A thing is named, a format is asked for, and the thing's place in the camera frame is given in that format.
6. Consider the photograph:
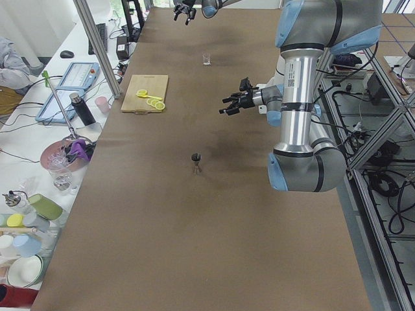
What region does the green cup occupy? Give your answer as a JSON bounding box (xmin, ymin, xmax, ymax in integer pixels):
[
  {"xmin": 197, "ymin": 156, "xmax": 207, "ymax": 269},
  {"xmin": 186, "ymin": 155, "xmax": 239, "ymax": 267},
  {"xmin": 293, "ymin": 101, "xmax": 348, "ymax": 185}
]
[{"xmin": 28, "ymin": 194, "xmax": 63, "ymax": 220}]

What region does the metal jigger measuring cup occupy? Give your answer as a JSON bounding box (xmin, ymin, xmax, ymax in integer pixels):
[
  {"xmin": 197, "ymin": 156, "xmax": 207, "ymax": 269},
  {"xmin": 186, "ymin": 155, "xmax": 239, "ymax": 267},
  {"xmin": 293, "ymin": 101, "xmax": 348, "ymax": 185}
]
[{"xmin": 191, "ymin": 153, "xmax": 202, "ymax": 174}]

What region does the white green-rimmed bowl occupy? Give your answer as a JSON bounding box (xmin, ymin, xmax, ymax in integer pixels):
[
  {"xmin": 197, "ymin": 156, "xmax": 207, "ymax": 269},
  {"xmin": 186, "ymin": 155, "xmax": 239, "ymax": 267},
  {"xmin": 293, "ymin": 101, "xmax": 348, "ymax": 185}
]
[{"xmin": 6, "ymin": 255, "xmax": 43, "ymax": 288}]

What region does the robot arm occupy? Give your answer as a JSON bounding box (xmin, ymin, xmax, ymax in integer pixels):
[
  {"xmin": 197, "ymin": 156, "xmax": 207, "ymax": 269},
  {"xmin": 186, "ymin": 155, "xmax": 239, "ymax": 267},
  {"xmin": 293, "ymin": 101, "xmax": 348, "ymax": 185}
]
[
  {"xmin": 173, "ymin": 0, "xmax": 238, "ymax": 25},
  {"xmin": 224, "ymin": 1, "xmax": 383, "ymax": 192}
]

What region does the black water bottle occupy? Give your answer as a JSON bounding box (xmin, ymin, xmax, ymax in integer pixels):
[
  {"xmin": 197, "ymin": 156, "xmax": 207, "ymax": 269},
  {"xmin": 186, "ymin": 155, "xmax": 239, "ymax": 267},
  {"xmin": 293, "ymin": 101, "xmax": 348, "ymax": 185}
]
[{"xmin": 69, "ymin": 93, "xmax": 96, "ymax": 126}]

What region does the wooden cutting board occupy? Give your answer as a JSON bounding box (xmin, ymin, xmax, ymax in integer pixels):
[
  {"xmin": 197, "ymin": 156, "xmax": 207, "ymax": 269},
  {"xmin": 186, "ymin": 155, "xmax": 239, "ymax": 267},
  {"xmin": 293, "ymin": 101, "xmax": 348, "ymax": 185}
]
[{"xmin": 121, "ymin": 75, "xmax": 169, "ymax": 114}]

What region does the black computer mouse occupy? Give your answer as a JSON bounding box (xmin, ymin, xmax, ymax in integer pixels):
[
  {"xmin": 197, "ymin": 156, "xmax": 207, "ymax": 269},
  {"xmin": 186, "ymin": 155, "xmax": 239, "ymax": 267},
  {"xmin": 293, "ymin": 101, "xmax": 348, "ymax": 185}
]
[{"xmin": 60, "ymin": 50, "xmax": 75, "ymax": 59}]

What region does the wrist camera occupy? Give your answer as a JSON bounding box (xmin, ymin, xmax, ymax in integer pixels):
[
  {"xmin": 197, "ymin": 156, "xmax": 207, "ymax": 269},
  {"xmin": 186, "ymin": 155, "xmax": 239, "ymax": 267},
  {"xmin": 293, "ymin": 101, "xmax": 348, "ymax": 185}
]
[{"xmin": 239, "ymin": 77, "xmax": 253, "ymax": 92}]

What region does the pink bowl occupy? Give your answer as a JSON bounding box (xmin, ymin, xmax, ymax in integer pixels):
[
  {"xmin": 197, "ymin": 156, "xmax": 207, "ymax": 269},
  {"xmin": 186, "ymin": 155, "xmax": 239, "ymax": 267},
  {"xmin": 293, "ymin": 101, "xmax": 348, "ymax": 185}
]
[{"xmin": 40, "ymin": 140, "xmax": 89, "ymax": 172}]

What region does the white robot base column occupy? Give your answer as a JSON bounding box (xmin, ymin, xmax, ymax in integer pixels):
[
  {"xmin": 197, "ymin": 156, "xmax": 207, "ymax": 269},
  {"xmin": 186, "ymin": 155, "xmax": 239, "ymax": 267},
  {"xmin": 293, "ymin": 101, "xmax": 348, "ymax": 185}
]
[{"xmin": 272, "ymin": 56, "xmax": 285, "ymax": 85}]

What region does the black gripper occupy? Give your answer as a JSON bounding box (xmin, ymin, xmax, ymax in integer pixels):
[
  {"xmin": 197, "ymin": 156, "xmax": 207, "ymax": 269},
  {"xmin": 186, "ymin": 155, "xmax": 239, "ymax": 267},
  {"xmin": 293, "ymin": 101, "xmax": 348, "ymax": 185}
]
[
  {"xmin": 219, "ymin": 89, "xmax": 263, "ymax": 115},
  {"xmin": 173, "ymin": 0, "xmax": 196, "ymax": 25}
]

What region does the aluminium frame post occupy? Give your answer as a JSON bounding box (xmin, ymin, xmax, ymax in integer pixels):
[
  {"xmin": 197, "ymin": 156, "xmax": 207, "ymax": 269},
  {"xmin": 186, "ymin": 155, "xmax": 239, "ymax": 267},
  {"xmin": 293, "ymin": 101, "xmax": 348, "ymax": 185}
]
[{"xmin": 73, "ymin": 0, "xmax": 121, "ymax": 99}]

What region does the clear glass cup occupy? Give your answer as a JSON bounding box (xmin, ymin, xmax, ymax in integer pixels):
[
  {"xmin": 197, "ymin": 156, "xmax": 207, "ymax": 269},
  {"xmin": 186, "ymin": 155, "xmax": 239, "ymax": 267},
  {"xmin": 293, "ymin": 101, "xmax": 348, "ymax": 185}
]
[{"xmin": 202, "ymin": 53, "xmax": 211, "ymax": 65}]

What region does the purple cloth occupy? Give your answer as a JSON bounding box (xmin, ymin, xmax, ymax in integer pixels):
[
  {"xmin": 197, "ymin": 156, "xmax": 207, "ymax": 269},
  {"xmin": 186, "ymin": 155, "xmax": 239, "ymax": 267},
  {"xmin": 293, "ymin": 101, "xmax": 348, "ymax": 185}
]
[{"xmin": 69, "ymin": 139, "xmax": 91, "ymax": 161}]

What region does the yellow lemon slice on stick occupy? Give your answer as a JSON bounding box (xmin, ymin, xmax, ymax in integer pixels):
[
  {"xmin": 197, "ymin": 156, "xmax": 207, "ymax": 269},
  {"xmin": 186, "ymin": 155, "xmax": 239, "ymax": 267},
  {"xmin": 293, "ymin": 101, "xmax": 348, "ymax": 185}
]
[{"xmin": 136, "ymin": 89, "xmax": 162, "ymax": 100}]

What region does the light blue cup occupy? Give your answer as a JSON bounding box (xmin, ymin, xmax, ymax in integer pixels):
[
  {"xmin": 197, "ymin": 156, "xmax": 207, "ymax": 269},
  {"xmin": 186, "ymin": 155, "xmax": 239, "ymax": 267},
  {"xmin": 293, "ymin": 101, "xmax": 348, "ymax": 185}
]
[{"xmin": 12, "ymin": 234, "xmax": 42, "ymax": 257}]

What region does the blue teach pendant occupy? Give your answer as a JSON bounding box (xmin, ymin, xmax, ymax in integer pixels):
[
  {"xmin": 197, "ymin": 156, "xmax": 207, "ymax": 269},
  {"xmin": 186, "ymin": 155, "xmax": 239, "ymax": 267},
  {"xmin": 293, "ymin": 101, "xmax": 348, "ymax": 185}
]
[
  {"xmin": 35, "ymin": 89, "xmax": 85, "ymax": 124},
  {"xmin": 57, "ymin": 62, "xmax": 100, "ymax": 91}
]

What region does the yellow cup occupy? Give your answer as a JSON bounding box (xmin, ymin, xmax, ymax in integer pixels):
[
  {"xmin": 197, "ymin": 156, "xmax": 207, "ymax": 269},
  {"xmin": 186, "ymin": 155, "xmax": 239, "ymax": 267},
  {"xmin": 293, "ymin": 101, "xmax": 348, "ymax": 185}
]
[{"xmin": 6, "ymin": 213, "xmax": 25, "ymax": 228}]

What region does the black keyboard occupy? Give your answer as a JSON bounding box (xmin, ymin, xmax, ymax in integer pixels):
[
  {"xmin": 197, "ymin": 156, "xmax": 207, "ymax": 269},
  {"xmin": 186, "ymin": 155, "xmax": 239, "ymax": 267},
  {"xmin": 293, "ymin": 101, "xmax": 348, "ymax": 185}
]
[{"xmin": 88, "ymin": 23, "xmax": 108, "ymax": 55}]

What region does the pink cup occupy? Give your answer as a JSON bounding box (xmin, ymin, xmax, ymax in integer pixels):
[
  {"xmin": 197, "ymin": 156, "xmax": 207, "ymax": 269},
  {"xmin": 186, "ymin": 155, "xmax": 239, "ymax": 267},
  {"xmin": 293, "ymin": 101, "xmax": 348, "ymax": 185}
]
[{"xmin": 95, "ymin": 96, "xmax": 110, "ymax": 113}]

